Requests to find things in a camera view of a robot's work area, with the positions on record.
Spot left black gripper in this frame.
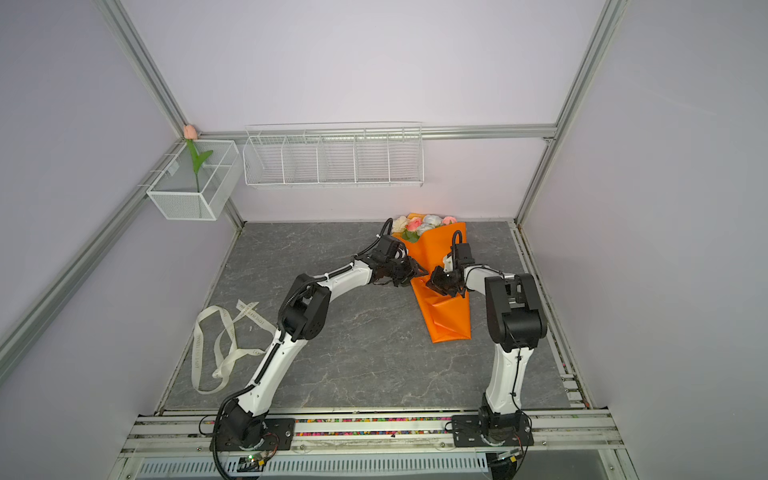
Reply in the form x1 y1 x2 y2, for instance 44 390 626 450
387 256 430 287

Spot orange wrapping paper sheet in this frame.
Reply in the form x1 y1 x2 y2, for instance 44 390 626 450
392 214 471 343

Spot dark pink rose fake flower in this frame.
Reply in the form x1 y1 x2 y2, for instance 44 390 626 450
403 217 423 242

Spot cream rose fake flower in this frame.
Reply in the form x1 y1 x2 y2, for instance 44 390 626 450
391 216 410 233

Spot white rose fake flower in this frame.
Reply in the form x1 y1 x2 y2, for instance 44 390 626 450
416 215 443 236

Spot white ribbon strip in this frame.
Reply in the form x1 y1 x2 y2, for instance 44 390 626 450
190 300 277 395

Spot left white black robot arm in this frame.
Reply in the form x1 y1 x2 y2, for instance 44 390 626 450
210 254 427 452

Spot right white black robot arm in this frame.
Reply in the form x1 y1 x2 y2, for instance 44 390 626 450
427 265 548 448

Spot pink tulip fake flower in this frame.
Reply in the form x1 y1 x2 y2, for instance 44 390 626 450
183 124 213 193

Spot white mesh corner basket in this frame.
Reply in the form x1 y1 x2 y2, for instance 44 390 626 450
147 140 244 221

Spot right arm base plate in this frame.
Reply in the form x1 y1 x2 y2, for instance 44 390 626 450
445 413 534 448

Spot white wire wall basket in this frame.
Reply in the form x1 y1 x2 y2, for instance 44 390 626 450
242 122 425 187

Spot aluminium front rail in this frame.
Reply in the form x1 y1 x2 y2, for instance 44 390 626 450
118 409 625 458

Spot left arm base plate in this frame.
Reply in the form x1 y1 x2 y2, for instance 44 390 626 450
209 417 296 452

